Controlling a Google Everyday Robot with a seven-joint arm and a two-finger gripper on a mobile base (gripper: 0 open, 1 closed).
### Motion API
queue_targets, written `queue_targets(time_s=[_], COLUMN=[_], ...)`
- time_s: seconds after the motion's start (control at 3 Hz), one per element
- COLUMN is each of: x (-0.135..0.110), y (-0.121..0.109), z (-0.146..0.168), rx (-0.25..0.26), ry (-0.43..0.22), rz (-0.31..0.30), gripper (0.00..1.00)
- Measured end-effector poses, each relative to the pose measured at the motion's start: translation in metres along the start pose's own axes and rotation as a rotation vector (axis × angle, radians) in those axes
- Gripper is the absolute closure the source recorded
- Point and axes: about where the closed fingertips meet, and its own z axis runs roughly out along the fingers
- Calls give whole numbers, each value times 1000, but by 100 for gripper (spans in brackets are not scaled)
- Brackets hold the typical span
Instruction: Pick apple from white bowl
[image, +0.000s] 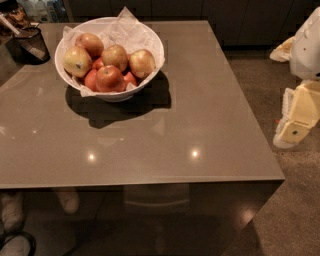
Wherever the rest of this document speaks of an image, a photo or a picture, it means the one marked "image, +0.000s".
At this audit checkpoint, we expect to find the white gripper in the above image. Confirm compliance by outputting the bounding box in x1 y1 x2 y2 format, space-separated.
270 7 320 149

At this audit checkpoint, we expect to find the yellow-red apple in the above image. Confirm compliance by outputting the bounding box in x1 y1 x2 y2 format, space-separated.
129 49 156 79

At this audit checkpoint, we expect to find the small red apple front right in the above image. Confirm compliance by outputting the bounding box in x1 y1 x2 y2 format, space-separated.
123 71 137 86

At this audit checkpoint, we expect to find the small red apple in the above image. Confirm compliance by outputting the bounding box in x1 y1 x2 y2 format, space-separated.
123 71 137 86
84 69 97 92
92 57 104 70

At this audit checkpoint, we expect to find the white paper bowl liner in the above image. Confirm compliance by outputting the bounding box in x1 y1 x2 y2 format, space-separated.
61 6 166 98

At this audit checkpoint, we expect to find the red-yellow apple centre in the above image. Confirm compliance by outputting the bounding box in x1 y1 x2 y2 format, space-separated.
101 44 128 72

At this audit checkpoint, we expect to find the red-yellow apple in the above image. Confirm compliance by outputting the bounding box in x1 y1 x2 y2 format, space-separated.
75 33 104 58
101 44 128 72

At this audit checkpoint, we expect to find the red apple front centre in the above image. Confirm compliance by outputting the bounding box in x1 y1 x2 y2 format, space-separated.
96 65 125 93

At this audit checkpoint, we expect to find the white ceramic bowl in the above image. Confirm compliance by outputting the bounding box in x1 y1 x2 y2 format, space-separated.
54 16 166 103

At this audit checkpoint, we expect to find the small red apple middle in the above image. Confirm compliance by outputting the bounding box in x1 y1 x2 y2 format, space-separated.
92 57 104 70

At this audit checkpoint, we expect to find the small red apple front left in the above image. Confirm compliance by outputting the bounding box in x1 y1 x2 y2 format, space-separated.
84 69 97 92

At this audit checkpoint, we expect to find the red-yellow apple back left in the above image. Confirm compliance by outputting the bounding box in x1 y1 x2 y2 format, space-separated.
75 33 104 58

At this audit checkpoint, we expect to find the yellow-green apple with sticker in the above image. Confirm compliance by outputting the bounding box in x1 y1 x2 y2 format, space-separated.
62 46 92 78

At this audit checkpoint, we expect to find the white ruler in cup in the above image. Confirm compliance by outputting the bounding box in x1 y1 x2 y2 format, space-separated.
0 12 45 60

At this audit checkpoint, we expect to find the black mesh pen cup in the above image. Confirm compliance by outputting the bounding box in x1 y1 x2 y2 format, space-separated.
8 27 50 65

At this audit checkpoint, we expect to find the white shoe under table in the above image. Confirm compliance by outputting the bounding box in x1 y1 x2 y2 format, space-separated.
1 192 24 233

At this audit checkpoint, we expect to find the black round base ring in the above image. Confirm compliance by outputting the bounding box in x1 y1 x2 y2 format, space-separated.
0 231 37 256

